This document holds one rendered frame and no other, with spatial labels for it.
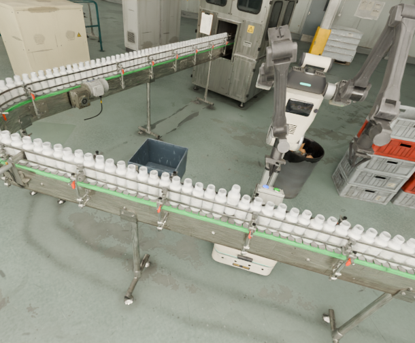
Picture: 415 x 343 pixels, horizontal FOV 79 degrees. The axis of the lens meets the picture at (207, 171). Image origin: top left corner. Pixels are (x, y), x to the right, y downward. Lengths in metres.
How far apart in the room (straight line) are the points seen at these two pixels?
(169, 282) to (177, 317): 0.27
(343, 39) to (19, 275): 10.11
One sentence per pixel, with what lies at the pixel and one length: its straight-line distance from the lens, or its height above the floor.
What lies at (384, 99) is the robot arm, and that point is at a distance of 1.17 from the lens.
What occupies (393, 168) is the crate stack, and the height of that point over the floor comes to 0.54.
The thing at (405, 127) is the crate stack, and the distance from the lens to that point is 3.20.
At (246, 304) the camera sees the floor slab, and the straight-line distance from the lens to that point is 2.23.
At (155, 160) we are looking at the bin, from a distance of 1.98.
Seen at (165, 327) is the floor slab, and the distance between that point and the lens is 2.08.
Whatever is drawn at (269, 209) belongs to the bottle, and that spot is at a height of 1.14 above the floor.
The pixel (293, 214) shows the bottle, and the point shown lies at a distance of 1.24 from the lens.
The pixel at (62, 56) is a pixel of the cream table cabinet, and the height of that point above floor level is 0.46.
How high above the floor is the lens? 1.98
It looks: 39 degrees down
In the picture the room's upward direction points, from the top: 10 degrees clockwise
